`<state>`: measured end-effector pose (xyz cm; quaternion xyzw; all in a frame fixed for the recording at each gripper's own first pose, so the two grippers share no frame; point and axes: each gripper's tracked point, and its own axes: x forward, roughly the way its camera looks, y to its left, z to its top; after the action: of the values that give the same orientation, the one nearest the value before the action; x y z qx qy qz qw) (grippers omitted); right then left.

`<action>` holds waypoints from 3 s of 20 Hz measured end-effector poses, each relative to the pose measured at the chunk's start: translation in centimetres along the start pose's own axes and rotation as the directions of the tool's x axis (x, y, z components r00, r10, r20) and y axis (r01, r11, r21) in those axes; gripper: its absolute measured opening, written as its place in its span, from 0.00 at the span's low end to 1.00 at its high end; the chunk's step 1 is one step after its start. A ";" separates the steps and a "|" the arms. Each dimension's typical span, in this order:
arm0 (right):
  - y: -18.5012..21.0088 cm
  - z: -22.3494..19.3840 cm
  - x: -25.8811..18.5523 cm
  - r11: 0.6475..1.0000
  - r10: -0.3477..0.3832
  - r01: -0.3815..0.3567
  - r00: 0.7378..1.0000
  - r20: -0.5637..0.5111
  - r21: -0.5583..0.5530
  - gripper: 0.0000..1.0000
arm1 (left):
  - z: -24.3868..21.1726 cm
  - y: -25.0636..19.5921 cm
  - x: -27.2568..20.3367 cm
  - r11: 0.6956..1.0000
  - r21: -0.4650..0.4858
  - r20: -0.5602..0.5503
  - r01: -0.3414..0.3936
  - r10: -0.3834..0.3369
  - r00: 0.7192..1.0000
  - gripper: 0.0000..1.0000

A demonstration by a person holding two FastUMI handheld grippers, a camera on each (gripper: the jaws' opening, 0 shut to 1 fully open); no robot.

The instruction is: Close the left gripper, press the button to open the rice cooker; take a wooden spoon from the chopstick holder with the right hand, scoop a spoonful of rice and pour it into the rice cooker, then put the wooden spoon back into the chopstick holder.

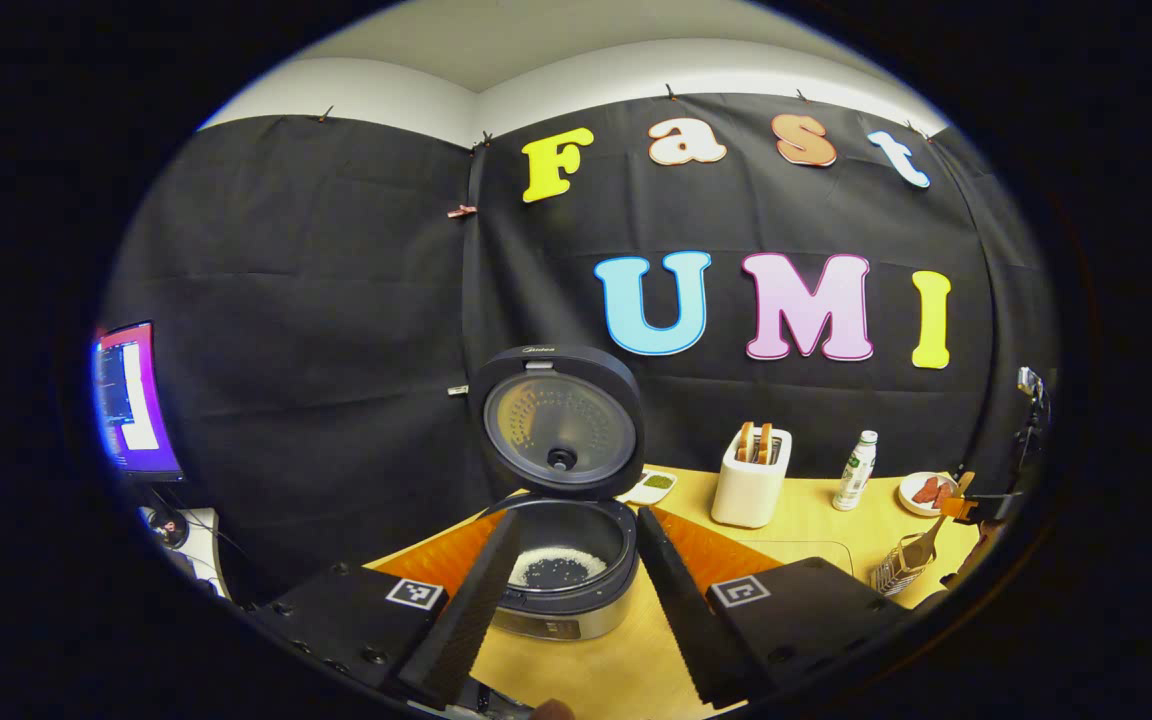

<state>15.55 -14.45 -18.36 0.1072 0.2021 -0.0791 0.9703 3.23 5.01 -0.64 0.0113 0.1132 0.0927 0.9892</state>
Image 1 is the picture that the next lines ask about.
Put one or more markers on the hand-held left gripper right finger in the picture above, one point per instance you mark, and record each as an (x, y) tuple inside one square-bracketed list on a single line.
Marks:
[(681, 620)]

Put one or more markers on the white toaster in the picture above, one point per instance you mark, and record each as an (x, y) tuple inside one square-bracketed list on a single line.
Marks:
[(748, 495)]

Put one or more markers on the computer monitor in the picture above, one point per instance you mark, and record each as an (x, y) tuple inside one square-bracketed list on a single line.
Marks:
[(136, 400)]

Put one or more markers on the white side desk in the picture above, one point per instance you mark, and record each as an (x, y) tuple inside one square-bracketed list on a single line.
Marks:
[(198, 545)]

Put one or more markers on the pink clothes peg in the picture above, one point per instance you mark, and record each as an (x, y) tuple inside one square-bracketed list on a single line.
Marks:
[(461, 210)]

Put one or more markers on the wooden spoon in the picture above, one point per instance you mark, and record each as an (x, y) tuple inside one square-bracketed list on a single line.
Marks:
[(926, 548)]

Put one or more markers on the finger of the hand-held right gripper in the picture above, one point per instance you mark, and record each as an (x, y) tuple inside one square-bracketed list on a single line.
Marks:
[(998, 505)]

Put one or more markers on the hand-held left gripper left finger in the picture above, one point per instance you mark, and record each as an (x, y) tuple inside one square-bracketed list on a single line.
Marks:
[(466, 620)]

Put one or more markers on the toasted bread slice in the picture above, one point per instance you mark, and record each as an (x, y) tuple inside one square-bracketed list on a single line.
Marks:
[(745, 442), (766, 443)]

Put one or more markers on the black rice cooker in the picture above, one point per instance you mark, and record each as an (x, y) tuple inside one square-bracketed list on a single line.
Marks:
[(556, 420)]

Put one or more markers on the red sausage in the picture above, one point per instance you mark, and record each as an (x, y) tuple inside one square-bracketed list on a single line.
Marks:
[(926, 490), (943, 496)]

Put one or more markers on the white drink bottle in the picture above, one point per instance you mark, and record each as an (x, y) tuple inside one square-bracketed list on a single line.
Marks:
[(854, 475)]

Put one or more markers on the white divided bean dish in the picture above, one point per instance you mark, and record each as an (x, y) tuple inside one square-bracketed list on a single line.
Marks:
[(651, 487)]

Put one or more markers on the small device on black stand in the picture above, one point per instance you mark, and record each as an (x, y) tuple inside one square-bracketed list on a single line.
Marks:
[(1031, 382)]

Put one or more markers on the white plate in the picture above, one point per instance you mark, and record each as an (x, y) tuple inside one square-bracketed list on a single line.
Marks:
[(908, 495)]

